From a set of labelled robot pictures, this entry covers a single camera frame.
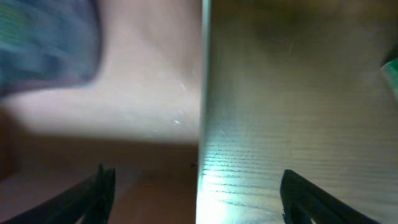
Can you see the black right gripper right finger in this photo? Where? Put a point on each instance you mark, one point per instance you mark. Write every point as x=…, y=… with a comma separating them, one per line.
x=305, y=203

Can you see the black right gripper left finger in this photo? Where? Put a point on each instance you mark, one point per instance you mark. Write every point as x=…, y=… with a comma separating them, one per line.
x=90, y=201

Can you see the white box with red interior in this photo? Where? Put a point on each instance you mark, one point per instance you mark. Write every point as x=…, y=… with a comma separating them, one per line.
x=140, y=115

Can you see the green and white soap packet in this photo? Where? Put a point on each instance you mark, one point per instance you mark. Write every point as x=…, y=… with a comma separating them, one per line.
x=389, y=70

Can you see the clear pump spray bottle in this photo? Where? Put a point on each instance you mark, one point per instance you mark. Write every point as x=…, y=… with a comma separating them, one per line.
x=49, y=44

